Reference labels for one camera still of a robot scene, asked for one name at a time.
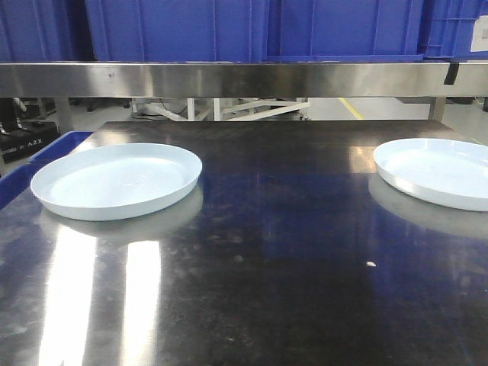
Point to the blue plastic crate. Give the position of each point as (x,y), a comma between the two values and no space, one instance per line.
(178,31)
(45,31)
(372,31)

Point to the white metal frame background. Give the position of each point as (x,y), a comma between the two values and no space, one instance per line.
(217,109)

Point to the blue plastic crate middle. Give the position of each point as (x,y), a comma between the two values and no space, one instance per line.
(178,31)

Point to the blue plastic crate left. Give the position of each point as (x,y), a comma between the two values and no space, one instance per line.
(45,31)

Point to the steel shelf front rail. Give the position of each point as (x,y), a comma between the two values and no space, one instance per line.
(239,80)

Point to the black tape strip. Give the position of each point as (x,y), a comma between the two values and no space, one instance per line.
(452,73)

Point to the white round plate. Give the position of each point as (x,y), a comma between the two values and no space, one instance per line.
(117,182)
(449,173)

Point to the blue plastic crate right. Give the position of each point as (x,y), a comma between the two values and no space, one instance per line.
(372,31)

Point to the blue bin beside table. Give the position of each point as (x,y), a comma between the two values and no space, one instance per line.
(19,179)

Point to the white label on crate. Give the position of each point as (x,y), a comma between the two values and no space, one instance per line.
(479,41)

